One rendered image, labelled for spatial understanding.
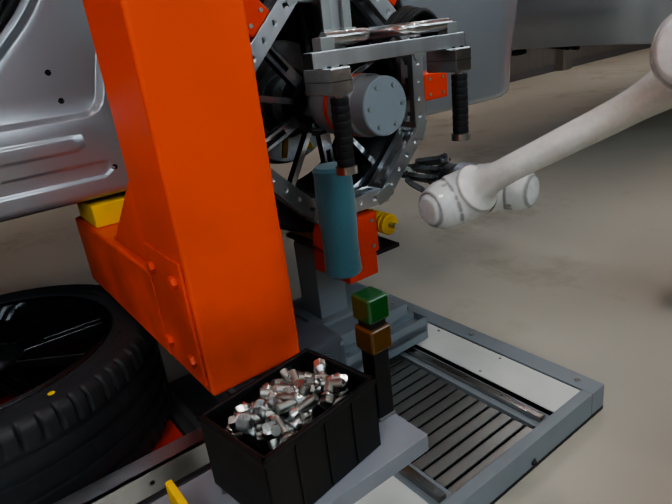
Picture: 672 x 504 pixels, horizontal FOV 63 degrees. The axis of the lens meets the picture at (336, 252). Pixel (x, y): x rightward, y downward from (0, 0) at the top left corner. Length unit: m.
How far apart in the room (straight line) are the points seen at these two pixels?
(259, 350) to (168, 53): 0.45
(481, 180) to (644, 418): 0.83
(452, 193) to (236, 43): 0.57
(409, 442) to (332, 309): 0.85
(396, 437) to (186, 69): 0.58
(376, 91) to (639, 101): 0.50
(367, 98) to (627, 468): 1.03
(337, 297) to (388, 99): 0.65
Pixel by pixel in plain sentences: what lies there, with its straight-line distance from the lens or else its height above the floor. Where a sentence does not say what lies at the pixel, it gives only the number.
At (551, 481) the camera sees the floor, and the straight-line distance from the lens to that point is 1.45.
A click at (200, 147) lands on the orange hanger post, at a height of 0.89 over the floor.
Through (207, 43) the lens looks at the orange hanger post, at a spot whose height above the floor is 1.01.
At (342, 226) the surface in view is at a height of 0.61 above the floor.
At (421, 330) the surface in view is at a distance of 1.73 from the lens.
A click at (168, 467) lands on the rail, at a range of 1.00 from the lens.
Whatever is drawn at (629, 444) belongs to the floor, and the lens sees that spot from 1.59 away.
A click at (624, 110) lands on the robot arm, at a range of 1.12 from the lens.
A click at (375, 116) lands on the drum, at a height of 0.83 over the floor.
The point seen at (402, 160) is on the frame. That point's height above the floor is 0.68.
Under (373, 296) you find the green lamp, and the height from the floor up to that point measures 0.66.
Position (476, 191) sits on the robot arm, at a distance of 1.15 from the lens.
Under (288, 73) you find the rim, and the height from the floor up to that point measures 0.93.
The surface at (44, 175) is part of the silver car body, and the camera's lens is 1.24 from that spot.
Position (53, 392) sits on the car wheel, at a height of 0.51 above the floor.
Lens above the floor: 1.00
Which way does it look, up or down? 21 degrees down
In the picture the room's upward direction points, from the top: 7 degrees counter-clockwise
